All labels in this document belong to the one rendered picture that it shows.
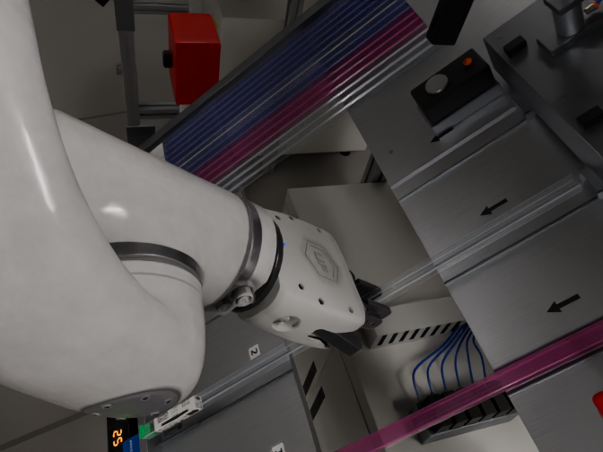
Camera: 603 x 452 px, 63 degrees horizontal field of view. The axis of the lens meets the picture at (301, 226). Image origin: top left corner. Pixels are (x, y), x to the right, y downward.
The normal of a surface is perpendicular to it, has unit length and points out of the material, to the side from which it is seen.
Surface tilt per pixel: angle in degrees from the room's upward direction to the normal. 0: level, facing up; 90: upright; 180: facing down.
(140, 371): 83
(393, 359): 0
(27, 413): 0
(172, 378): 82
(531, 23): 44
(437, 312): 0
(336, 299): 35
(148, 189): 39
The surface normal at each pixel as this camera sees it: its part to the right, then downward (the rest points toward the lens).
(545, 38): -0.53, -0.41
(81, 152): 0.74, -0.43
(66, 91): 0.18, -0.67
